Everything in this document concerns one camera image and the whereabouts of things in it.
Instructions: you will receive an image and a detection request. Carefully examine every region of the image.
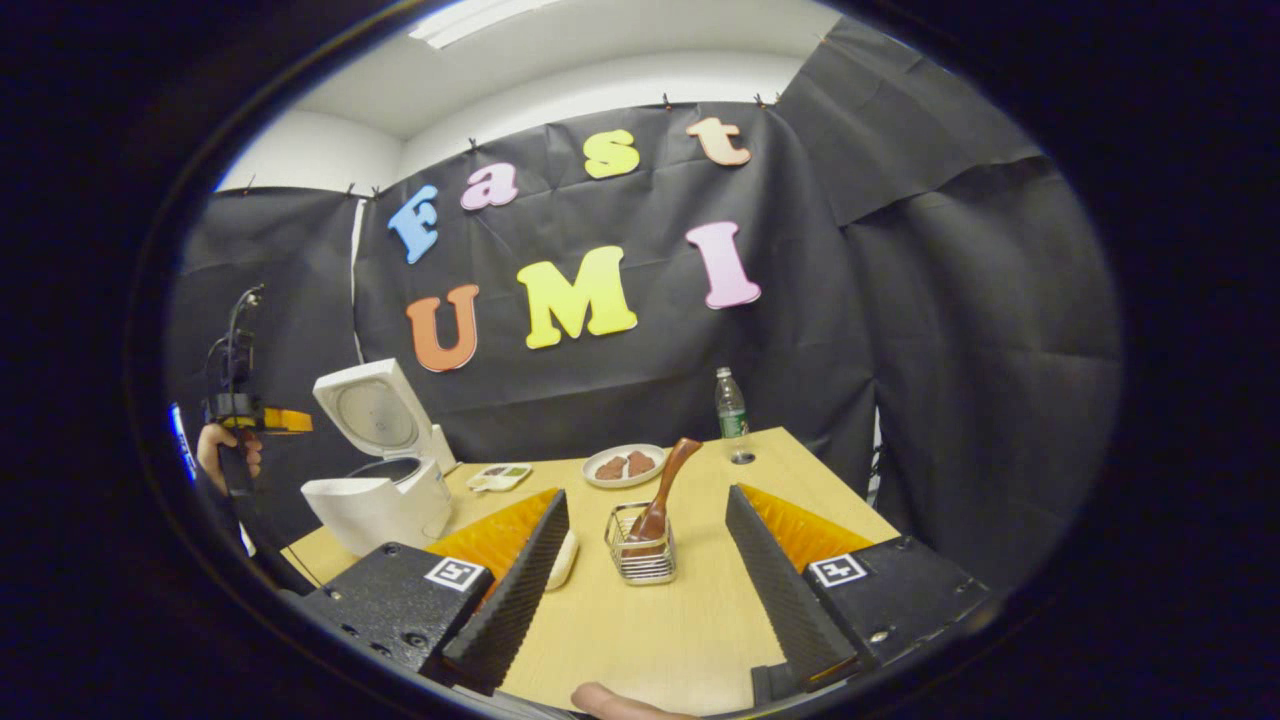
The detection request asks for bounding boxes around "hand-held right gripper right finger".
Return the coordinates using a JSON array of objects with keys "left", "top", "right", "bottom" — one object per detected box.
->
[{"left": 725, "top": 484, "right": 1001, "bottom": 706}]

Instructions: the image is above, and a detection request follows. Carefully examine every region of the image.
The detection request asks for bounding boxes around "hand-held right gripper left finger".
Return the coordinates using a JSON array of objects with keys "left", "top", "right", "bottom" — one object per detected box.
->
[{"left": 300, "top": 488, "right": 571, "bottom": 698}]

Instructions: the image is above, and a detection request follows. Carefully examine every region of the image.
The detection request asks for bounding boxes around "white rice cooker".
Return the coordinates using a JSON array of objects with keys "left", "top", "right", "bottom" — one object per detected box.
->
[{"left": 300, "top": 358, "right": 454, "bottom": 559}]

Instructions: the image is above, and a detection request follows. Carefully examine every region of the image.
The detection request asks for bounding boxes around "metal wire chopstick holder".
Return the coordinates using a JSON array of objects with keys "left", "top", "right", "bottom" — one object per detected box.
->
[{"left": 604, "top": 501, "right": 679, "bottom": 586}]

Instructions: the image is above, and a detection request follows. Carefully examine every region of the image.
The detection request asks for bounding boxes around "brown wooden spoon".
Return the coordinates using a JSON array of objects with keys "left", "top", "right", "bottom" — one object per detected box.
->
[{"left": 627, "top": 437, "right": 704, "bottom": 544}]

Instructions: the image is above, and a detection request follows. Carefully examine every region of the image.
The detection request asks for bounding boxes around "cream rice box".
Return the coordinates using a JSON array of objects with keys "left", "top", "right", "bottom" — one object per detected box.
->
[{"left": 545, "top": 530, "right": 581, "bottom": 591}]

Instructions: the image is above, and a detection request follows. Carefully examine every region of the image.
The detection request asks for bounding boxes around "computer monitor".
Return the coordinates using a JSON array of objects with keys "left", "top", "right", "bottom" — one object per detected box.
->
[{"left": 170, "top": 403, "right": 197, "bottom": 481}]

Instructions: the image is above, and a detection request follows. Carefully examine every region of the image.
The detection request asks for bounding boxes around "white divided condiment dish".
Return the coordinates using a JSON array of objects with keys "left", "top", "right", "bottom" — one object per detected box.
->
[{"left": 467, "top": 463, "right": 533, "bottom": 493}]

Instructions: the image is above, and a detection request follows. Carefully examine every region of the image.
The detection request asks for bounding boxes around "white round plate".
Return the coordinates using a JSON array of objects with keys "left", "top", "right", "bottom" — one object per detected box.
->
[{"left": 582, "top": 443, "right": 668, "bottom": 489}]

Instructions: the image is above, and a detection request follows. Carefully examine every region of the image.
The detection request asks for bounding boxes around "clear plastic water bottle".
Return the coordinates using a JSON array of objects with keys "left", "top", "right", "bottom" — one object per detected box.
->
[{"left": 714, "top": 366, "right": 751, "bottom": 439}]

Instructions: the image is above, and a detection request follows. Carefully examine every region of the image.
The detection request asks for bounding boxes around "black backdrop cloth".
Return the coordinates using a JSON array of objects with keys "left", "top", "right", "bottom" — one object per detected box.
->
[{"left": 165, "top": 15, "right": 1123, "bottom": 591}]

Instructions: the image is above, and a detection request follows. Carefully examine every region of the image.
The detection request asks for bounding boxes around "long ceiling light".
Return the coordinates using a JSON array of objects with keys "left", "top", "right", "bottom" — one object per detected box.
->
[{"left": 408, "top": 0, "right": 561, "bottom": 51}]

